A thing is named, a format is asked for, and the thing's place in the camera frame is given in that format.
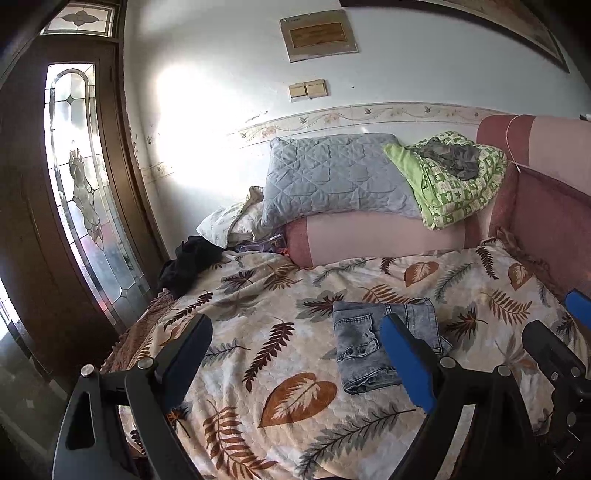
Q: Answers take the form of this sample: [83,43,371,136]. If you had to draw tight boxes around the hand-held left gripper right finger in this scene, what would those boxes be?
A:
[379,313,536,480]

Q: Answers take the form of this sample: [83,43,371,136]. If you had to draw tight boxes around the leaf print blanket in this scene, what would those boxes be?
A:
[99,240,591,480]

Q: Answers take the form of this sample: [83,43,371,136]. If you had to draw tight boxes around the green printed quilt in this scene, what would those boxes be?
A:
[382,130,509,232]

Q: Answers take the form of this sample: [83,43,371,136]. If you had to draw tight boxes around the wooden stained glass door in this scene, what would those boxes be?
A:
[0,37,169,384]

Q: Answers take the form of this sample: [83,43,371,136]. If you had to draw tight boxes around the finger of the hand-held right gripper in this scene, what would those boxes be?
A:
[522,320,588,435]
[564,288,591,326]

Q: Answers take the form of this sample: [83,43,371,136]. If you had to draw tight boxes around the framed wall plaque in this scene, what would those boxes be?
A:
[279,10,358,63]

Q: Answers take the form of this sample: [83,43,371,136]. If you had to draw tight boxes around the stained glass transom window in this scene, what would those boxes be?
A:
[39,0,118,37]

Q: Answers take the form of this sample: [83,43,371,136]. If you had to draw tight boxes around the grey crumpled cloth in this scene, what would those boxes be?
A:
[409,138,481,180]

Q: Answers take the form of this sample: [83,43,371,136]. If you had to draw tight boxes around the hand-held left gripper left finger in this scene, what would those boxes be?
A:
[52,313,214,480]

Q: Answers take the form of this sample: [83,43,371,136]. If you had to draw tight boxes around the framed painting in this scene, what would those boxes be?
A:
[339,0,570,73]

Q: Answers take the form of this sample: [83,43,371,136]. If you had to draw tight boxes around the white cord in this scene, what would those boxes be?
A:
[505,115,525,174]

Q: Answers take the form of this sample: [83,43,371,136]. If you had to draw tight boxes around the black cloth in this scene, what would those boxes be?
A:
[157,235,225,298]

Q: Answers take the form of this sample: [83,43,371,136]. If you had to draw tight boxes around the blue denim pants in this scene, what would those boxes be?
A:
[331,298,453,397]

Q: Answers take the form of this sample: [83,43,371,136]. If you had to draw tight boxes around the purple packet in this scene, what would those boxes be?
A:
[238,234,289,254]

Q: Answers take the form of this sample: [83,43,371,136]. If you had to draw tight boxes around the grey quilted pillow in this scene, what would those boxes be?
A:
[261,133,423,229]

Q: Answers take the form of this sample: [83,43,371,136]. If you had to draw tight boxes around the white crumpled cloth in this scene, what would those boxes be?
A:
[196,186,266,250]

